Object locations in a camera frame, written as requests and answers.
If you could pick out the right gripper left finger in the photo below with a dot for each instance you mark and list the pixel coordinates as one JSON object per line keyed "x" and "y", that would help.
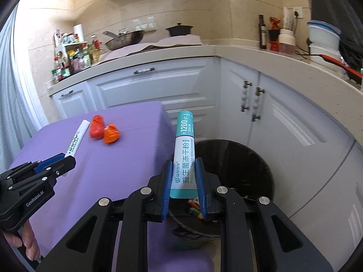
{"x": 113, "y": 235}

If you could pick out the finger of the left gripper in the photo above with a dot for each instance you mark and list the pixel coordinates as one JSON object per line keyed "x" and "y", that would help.
{"x": 57, "y": 169}
{"x": 42, "y": 165}

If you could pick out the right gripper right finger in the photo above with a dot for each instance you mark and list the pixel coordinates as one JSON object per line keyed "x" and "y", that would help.
{"x": 255, "y": 234}

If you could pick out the white green stick sachet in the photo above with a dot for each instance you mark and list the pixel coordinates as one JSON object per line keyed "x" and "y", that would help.
{"x": 77, "y": 138}

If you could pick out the large red plastic bag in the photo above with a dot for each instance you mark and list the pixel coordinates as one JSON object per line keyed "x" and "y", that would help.
{"x": 97, "y": 127}

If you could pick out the small orange plastic bag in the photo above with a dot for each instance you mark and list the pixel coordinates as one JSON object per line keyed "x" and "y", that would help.
{"x": 111, "y": 134}

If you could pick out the teal white probiotic sachet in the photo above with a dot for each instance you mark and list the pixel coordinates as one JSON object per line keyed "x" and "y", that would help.
{"x": 183, "y": 178}

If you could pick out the black trash bin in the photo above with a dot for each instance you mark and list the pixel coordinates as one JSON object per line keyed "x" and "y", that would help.
{"x": 237, "y": 167}

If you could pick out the white lower kitchen cabinets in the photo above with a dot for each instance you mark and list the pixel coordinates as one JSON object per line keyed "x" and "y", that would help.
{"x": 305, "y": 123}

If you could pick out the red black kitchen utensil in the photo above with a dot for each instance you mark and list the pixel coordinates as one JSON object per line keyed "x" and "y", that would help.
{"x": 340, "y": 64}

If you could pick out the person left hand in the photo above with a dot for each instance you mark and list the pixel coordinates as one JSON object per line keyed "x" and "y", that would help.
{"x": 27, "y": 239}

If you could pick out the white curtain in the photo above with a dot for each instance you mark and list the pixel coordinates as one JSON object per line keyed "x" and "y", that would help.
{"x": 18, "y": 118}

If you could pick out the purple table cloth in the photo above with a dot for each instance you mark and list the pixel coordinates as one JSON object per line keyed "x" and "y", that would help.
{"x": 110, "y": 170}

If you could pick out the white spice rack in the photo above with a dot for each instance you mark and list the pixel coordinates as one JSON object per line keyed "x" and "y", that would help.
{"x": 71, "y": 56}

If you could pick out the yellow cooking oil bottle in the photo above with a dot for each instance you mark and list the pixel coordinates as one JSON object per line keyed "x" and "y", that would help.
{"x": 96, "y": 49}

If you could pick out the paper towel roll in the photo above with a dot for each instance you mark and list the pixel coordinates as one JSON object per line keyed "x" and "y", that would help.
{"x": 77, "y": 30}

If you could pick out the steel wok pan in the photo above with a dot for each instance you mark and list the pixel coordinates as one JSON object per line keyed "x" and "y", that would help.
{"x": 124, "y": 39}

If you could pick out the black cast iron pot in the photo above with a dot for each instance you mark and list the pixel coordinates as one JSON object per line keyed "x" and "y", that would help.
{"x": 179, "y": 30}

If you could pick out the cloth cover over stove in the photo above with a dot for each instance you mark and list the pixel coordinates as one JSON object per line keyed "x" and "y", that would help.
{"x": 168, "y": 42}

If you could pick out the white jar red base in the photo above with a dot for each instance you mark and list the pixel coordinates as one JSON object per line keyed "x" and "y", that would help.
{"x": 287, "y": 41}

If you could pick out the white stacked bowls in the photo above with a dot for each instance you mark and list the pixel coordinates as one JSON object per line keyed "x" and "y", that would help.
{"x": 324, "y": 39}

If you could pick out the dark olive oil bottle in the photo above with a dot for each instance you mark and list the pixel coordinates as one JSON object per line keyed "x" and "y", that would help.
{"x": 262, "y": 32}

